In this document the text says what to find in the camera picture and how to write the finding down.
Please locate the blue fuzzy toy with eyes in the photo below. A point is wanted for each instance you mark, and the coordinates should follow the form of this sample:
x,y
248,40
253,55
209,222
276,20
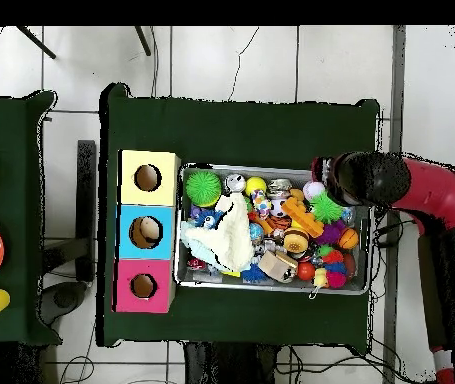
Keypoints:
x,y
203,216

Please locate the cream muslin cloth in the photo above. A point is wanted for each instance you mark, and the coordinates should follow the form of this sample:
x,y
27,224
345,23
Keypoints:
x,y
231,232

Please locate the mint green cloth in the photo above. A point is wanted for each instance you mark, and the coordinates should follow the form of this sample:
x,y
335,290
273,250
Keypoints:
x,y
191,238

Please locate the toy hamburger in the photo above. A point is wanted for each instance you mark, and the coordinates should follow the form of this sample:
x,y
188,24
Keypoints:
x,y
295,241

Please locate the dark green tablecloth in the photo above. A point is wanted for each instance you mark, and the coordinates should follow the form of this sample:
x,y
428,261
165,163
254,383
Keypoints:
x,y
235,136
19,200

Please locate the plain wooden cube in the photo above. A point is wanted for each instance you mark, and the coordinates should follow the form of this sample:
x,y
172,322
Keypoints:
x,y
273,266

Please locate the black tripod leg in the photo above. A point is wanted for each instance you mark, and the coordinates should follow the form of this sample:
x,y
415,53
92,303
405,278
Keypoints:
x,y
35,42
143,40

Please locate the grey floor strip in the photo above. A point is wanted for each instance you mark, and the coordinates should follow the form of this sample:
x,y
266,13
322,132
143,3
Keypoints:
x,y
398,96

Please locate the green spiky ball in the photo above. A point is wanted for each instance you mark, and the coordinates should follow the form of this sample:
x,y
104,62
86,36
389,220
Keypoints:
x,y
327,209
203,188

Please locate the orange plastic comb toy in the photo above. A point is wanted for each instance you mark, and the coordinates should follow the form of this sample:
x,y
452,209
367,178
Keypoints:
x,y
303,218

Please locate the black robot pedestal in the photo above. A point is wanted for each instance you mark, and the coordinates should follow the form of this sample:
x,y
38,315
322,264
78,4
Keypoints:
x,y
227,368

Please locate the white baseball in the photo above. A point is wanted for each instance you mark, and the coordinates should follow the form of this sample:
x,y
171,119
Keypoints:
x,y
314,191

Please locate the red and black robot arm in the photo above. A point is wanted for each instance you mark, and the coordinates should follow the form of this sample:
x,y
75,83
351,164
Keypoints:
x,y
443,192

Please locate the clear mesh bin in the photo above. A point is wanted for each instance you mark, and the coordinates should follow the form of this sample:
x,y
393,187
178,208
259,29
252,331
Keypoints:
x,y
203,282

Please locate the wooden box with three holes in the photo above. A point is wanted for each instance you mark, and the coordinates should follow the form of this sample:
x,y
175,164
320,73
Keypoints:
x,y
168,197

